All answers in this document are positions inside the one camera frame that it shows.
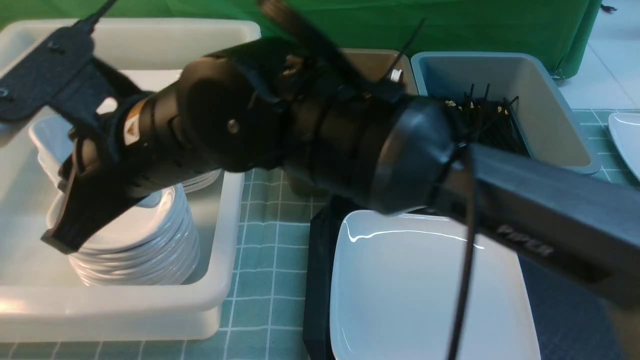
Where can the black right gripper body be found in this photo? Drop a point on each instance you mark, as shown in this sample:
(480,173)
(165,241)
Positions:
(148,149)

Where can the large white square plate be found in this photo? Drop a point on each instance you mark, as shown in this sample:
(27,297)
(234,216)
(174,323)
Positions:
(395,285)

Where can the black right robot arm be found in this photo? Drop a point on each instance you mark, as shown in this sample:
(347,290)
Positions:
(264,104)

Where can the white plate at edge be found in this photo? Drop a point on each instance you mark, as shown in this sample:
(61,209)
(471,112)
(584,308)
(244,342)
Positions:
(624,128)

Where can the stack of white bowls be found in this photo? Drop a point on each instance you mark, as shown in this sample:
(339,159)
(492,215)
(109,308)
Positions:
(145,246)

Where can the stack of white square plates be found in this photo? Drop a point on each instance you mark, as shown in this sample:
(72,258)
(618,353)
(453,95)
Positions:
(49,135)

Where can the large white plastic tub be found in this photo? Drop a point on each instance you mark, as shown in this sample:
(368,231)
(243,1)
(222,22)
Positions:
(42,299)

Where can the black serving tray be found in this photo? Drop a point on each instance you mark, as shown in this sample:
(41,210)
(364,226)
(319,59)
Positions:
(320,280)

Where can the green checked tablecloth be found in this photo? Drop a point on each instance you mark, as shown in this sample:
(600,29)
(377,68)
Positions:
(262,317)

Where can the brown plastic bin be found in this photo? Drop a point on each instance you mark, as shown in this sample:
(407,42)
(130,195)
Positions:
(372,63)

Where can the pile of black chopsticks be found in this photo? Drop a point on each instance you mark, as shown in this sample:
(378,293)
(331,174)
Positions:
(492,123)

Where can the grey-blue plastic bin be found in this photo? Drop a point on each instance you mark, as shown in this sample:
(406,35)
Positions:
(551,132)

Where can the green backdrop cloth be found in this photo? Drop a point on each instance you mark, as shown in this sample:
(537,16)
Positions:
(556,32)

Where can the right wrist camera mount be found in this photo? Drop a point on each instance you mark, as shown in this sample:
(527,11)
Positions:
(50,75)

